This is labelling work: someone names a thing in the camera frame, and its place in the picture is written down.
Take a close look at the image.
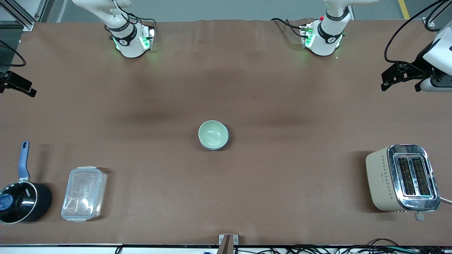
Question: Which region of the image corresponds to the black arm base cable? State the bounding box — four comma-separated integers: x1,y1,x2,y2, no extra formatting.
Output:
271,18,305,38

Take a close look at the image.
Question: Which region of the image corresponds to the black saucepan blue handle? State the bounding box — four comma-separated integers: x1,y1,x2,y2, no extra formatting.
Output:
0,141,53,225

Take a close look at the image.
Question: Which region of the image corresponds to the clear plastic food container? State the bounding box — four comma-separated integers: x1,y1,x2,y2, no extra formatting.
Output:
61,166,108,222

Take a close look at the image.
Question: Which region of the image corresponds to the metal table edge bracket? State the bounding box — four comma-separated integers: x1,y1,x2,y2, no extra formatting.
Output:
219,234,239,254

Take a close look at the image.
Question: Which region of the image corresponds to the blue bowl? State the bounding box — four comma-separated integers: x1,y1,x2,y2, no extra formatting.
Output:
199,131,230,151

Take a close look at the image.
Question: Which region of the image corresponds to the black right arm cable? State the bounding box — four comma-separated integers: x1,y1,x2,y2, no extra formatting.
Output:
0,39,27,68

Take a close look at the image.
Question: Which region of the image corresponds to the beige chrome toaster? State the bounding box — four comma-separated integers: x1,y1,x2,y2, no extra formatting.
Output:
365,144,441,221

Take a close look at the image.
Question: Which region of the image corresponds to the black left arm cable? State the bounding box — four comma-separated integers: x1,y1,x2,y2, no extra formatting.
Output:
384,0,452,65

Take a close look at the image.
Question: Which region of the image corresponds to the glass saucepan lid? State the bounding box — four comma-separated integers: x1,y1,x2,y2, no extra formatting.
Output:
0,181,38,224

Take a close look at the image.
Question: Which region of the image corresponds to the green bowl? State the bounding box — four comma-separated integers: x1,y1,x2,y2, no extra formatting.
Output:
198,120,229,149

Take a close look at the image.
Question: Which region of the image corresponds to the aluminium frame profile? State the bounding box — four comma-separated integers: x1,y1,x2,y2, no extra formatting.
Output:
0,0,49,31

